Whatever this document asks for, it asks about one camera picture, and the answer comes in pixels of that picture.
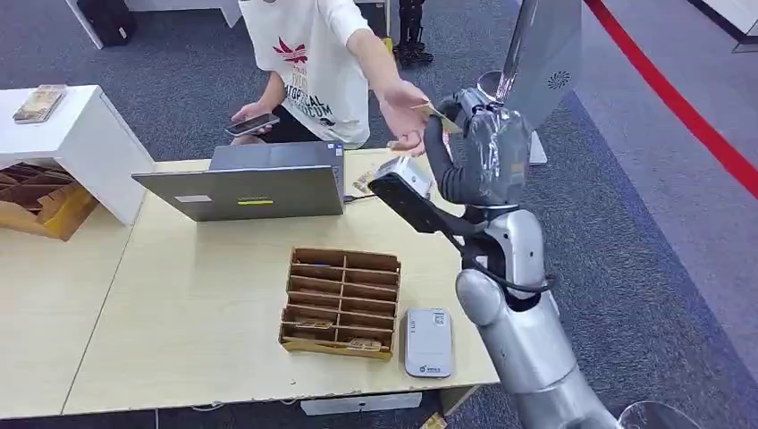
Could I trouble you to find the white side table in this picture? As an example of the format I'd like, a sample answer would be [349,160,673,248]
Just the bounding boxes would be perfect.
[0,83,157,228]

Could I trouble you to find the grey laptop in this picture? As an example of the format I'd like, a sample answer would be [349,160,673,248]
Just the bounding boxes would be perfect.
[131,140,347,223]

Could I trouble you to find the clear round dome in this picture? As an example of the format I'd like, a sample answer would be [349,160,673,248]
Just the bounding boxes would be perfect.
[616,400,706,429]

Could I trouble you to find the person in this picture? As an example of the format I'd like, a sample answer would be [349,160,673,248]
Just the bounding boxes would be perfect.
[227,0,431,158]

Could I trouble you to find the dark smartphone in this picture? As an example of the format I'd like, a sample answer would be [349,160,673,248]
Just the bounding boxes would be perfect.
[223,113,282,139]

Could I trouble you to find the wooden card box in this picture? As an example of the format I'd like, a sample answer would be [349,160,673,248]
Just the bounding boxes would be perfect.
[277,247,403,362]

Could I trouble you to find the pale card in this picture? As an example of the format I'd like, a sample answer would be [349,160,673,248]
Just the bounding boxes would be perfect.
[410,101,464,136]

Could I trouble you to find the stack of cards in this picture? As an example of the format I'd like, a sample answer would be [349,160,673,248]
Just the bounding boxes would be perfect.
[12,83,69,126]

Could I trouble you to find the white card reader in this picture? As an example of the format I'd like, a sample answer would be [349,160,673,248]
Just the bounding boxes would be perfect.
[403,307,455,380]

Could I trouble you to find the person's right hand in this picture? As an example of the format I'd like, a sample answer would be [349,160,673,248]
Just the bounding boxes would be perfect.
[230,101,277,136]

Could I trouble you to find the grey standing panel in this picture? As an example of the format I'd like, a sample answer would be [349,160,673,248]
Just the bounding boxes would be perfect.
[495,0,585,166]

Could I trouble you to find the white desk label plate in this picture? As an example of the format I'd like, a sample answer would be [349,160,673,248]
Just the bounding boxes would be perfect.
[299,391,424,417]

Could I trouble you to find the black robot legs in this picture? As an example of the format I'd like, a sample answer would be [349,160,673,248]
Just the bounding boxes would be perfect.
[392,0,435,67]

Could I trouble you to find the brown cardboard box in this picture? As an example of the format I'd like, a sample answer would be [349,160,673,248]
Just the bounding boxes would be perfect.
[0,162,101,243]

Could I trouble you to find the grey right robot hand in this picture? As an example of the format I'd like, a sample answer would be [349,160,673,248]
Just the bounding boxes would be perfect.
[422,87,534,209]

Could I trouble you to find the black case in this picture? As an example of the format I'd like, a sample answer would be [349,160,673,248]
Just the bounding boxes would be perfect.
[76,0,139,49]

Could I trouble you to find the person's hand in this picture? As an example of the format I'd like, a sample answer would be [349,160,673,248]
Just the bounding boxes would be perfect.
[230,101,277,136]
[377,80,431,157]

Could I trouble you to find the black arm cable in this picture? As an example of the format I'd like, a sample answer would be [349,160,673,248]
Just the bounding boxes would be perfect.
[448,229,559,296]

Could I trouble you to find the person's left hand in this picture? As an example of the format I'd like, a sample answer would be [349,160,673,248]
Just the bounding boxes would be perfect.
[377,80,431,157]

